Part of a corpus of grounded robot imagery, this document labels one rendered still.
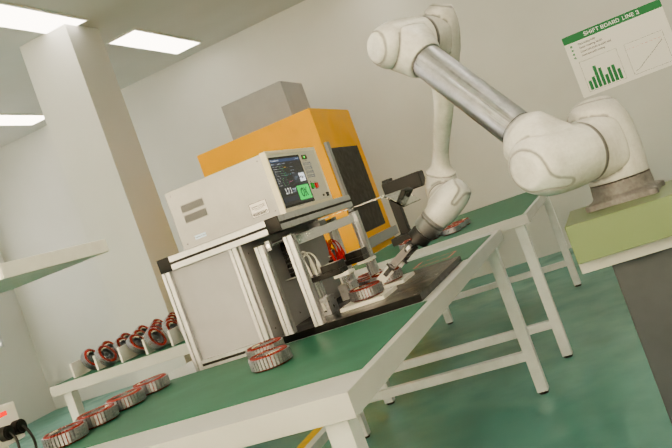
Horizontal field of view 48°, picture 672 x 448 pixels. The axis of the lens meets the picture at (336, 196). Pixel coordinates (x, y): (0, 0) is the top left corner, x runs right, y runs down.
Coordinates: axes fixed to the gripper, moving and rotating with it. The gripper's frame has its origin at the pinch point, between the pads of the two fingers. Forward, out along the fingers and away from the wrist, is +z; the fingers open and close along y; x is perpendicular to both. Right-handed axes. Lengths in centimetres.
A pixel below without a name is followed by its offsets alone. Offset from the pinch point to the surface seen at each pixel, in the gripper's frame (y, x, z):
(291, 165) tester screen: -15, 46, -12
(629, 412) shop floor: 45, -97, -7
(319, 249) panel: 11.6, 26.3, 14.1
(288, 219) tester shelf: -39.0, 30.1, -6.2
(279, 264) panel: -24.8, 26.9, 13.1
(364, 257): -2.5, 9.7, -0.3
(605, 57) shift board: 509, 19, -123
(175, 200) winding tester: -33, 66, 18
